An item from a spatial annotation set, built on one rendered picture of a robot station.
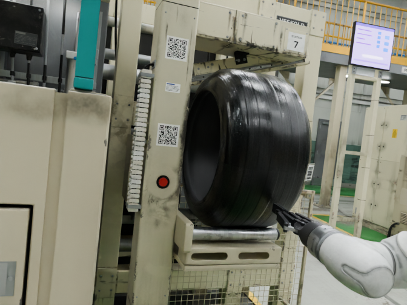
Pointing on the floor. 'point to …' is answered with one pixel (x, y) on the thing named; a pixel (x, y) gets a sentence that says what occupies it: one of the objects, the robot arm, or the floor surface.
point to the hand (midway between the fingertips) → (280, 210)
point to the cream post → (162, 157)
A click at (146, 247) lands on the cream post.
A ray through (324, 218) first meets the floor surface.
